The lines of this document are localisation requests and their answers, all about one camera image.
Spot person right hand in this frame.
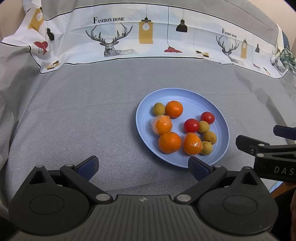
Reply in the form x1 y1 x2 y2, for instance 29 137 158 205
290 192 296 241

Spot small red tomato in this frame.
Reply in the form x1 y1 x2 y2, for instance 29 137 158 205
201 111 215 125

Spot large red tomato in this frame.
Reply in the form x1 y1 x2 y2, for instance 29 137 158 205
184 118 200 133

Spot lone yellow-green longan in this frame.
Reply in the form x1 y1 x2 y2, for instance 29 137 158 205
152 102 166 116

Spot yellow longan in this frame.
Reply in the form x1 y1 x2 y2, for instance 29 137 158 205
203 131 217 145
201 141 213 156
198 120 210 134

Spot light blue round plate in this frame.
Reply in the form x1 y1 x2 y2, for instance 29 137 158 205
135 88 230 168

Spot orange mandarin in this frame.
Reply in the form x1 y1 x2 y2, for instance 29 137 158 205
158 132 182 154
165 100 183 118

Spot green checked cloth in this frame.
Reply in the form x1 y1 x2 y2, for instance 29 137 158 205
280 46 296 75

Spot plastic orange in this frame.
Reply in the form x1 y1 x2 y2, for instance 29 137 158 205
152 115 173 136

